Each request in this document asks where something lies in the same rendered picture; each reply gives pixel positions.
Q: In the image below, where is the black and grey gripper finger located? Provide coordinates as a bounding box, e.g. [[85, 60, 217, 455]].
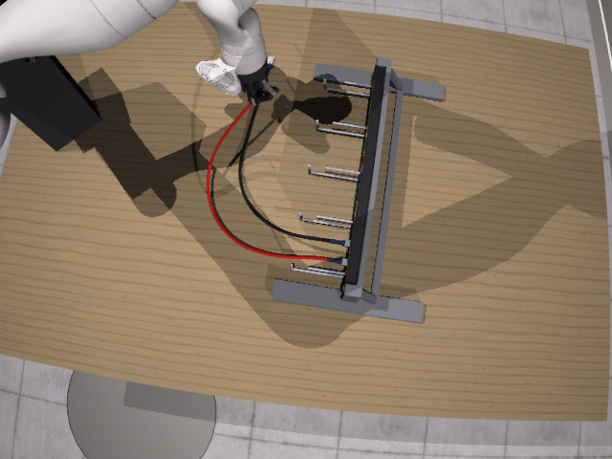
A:
[[241, 83, 251, 102], [245, 79, 279, 106]]

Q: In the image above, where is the black patch cord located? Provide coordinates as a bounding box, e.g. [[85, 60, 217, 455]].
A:
[[238, 105, 338, 244]]

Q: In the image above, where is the red cable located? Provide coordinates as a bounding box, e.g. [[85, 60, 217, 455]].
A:
[[207, 102, 334, 262]]

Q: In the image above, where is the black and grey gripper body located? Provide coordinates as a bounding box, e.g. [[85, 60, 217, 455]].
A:
[[238, 58, 269, 90]]

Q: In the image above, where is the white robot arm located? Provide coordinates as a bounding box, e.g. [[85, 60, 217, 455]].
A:
[[0, 0, 267, 149]]

